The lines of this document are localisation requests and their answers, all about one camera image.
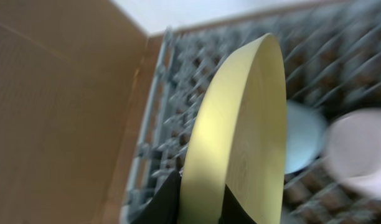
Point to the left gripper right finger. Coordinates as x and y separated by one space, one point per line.
232 211

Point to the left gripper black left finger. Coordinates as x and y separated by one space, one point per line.
163 208

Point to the yellow plate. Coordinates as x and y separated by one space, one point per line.
238 141

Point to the light blue bowl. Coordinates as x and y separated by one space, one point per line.
306 130

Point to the white shallow bowl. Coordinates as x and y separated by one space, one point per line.
352 154

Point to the grey dishwasher rack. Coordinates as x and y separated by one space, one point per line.
332 58

